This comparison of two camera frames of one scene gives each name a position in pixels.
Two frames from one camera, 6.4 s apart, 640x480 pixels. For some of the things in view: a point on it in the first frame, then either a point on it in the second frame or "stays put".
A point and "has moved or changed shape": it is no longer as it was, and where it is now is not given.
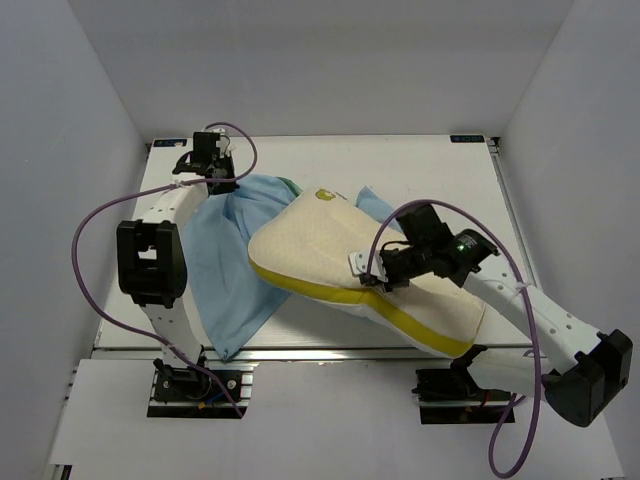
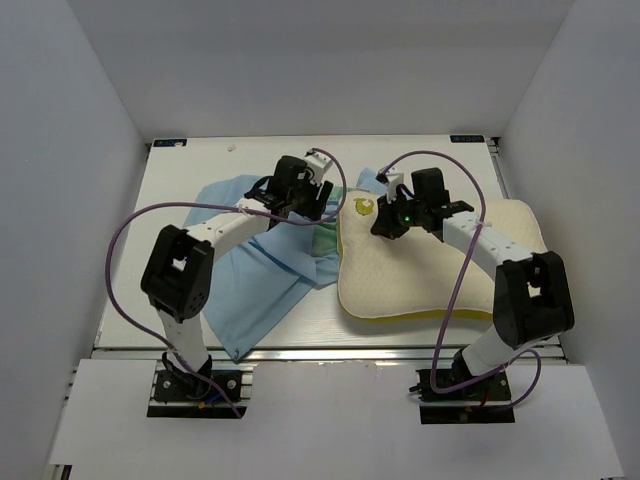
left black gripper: (227, 187) → (313, 208)
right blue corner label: (467, 138) stays put
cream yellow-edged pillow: (309, 242) has moved or changed shape
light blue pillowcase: (236, 297) has moved or changed shape
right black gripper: (392, 283) → (385, 224)
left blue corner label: (170, 142) stays put
